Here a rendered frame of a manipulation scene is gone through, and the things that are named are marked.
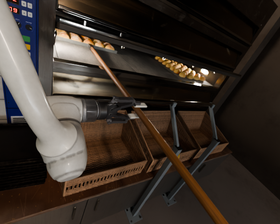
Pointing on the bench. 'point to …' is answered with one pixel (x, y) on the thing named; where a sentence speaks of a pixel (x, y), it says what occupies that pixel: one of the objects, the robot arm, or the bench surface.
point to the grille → (18, 119)
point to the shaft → (181, 168)
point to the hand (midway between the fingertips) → (138, 110)
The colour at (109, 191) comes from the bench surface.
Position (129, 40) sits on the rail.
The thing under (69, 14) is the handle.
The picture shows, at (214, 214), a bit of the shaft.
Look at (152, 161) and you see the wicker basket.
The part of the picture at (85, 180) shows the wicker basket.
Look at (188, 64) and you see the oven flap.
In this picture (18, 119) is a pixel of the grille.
